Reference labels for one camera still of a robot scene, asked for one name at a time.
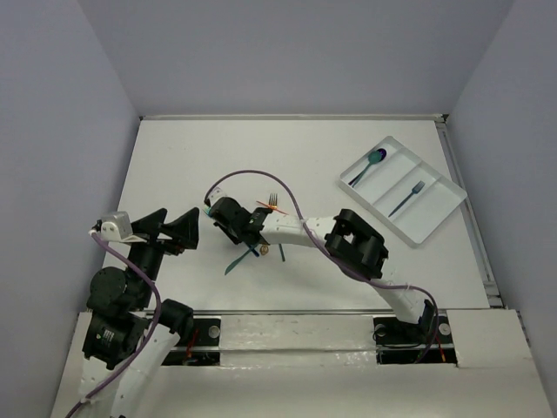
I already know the orange chopstick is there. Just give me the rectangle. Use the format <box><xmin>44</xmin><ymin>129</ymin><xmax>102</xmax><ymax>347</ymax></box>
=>
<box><xmin>256</xmin><ymin>200</ymin><xmax>288</xmax><ymax>215</ymax></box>

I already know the teal plastic knife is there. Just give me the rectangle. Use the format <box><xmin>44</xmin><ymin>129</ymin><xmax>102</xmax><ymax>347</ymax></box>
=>
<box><xmin>225</xmin><ymin>251</ymin><xmax>252</xmax><ymax>275</ymax></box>

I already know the teal plastic spoon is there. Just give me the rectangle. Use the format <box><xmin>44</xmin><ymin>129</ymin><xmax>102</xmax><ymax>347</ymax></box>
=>
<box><xmin>348</xmin><ymin>150</ymin><xmax>383</xmax><ymax>186</ymax></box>

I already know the blue-grey plastic fork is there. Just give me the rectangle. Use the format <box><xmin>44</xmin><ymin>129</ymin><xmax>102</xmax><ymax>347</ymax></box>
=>
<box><xmin>388</xmin><ymin>180</ymin><xmax>426</xmax><ymax>217</ymax></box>

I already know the iridescent blue fork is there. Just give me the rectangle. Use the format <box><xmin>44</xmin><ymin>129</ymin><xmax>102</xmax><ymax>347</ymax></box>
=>
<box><xmin>249</xmin><ymin>246</ymin><xmax>260</xmax><ymax>257</ymax></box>

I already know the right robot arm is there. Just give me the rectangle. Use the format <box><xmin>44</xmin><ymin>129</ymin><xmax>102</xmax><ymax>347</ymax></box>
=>
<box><xmin>205</xmin><ymin>197</ymin><xmax>438</xmax><ymax>341</ymax></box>

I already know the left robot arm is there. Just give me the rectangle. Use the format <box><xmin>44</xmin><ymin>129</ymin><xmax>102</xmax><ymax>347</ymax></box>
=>
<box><xmin>68</xmin><ymin>207</ymin><xmax>199</xmax><ymax>417</ymax></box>

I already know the gold ornate fork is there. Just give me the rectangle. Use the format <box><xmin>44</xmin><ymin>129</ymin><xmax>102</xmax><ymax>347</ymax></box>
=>
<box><xmin>259</xmin><ymin>192</ymin><xmax>278</xmax><ymax>256</ymax></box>

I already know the white divided cutlery tray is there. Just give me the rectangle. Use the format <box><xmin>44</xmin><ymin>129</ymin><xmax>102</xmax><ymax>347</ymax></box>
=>
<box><xmin>339</xmin><ymin>136</ymin><xmax>467</xmax><ymax>248</ymax></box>

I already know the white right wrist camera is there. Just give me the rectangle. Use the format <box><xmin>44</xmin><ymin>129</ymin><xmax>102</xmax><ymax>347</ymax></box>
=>
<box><xmin>204</xmin><ymin>186</ymin><xmax>227</xmax><ymax>209</ymax></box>

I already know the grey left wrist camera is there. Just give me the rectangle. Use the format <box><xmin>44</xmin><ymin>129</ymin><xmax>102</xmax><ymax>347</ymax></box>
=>
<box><xmin>92</xmin><ymin>211</ymin><xmax>133</xmax><ymax>242</ymax></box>

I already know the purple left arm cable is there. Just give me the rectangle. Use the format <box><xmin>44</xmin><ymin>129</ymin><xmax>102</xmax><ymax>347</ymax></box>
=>
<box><xmin>64</xmin><ymin>230</ymin><xmax>161</xmax><ymax>418</ymax></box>

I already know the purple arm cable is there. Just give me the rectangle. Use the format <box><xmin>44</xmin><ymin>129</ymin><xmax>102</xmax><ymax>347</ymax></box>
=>
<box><xmin>204</xmin><ymin>170</ymin><xmax>439</xmax><ymax>362</ymax></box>
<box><xmin>64</xmin><ymin>230</ymin><xmax>161</xmax><ymax>418</ymax></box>

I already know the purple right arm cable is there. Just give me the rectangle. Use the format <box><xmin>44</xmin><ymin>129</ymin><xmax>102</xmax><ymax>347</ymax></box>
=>
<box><xmin>204</xmin><ymin>170</ymin><xmax>439</xmax><ymax>362</ymax></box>

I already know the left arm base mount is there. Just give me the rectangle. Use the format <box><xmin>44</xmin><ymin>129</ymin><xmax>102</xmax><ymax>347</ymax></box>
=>
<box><xmin>163</xmin><ymin>316</ymin><xmax>221</xmax><ymax>367</ymax></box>

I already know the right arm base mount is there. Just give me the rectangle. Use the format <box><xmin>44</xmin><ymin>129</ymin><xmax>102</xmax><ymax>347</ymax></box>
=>
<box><xmin>372</xmin><ymin>314</ymin><xmax>458</xmax><ymax>365</ymax></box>

